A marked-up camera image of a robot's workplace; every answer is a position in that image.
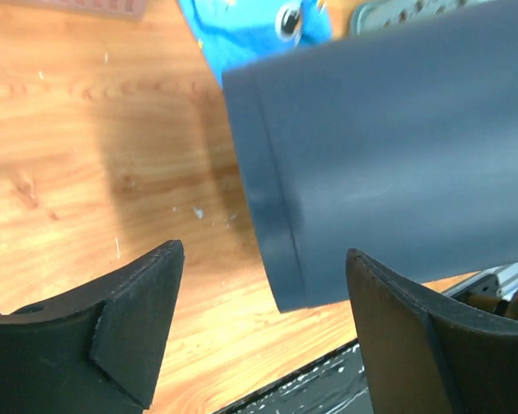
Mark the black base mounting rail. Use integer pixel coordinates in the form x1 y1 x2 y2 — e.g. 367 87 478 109
218 339 373 414

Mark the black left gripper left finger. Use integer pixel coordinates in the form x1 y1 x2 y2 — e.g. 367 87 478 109
0 240 185 413

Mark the dark navy round bin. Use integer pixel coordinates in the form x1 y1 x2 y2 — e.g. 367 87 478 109
223 1 518 312

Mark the pink perforated basket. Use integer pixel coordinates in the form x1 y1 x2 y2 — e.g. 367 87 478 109
22 0 148 19

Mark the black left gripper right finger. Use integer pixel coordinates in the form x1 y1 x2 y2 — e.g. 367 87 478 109
345 248 518 413

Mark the light blue perforated basket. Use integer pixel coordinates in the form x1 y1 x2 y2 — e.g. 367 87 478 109
348 0 487 36

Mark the blue cartoon cloth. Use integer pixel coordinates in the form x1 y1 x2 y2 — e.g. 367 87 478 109
179 0 332 85

